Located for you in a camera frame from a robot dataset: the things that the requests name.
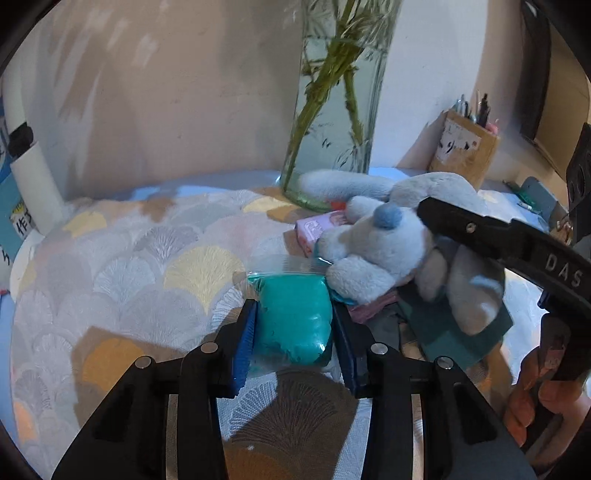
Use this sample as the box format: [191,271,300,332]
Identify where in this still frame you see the teal item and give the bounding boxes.
[233,256,338,374]

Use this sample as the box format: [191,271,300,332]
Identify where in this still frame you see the person's right hand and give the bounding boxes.
[505,347,591,447]

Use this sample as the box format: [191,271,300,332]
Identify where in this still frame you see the fan patterned tablecloth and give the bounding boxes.
[9,182,591,480]

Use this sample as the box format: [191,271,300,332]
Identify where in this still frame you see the bunch of pens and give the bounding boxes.
[455,92,500,134]

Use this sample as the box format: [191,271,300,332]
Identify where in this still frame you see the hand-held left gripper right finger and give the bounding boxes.
[331,302,539,480]

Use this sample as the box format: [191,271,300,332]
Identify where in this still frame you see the white desk lamp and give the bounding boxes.
[2,69,65,234]

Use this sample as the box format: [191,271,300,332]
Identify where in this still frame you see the glass vase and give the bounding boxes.
[280,0,402,213]

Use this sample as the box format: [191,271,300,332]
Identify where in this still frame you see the cardboard pen holder with pens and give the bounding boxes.
[427,110,502,190]

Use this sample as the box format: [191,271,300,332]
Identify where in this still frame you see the grey blue plush dog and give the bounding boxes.
[298,170,509,335]

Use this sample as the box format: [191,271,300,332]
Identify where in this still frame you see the row of books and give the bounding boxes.
[0,138,38,259]

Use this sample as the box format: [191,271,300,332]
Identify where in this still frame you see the pink cloth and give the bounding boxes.
[346,291,400,324]

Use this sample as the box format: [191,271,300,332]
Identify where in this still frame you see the green plant stems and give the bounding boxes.
[295,0,398,171]

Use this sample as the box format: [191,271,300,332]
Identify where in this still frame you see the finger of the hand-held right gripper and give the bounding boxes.
[417,197,575,296]

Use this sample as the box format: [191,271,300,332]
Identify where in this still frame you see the teal cloth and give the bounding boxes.
[397,295,513,370]

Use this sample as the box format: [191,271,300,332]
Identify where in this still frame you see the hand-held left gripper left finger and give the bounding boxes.
[51,299,258,480]

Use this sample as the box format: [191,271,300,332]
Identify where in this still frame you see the pink packet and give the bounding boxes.
[295,210,352,257]

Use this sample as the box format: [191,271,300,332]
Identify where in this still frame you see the dark monitor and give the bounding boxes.
[519,0,591,185]

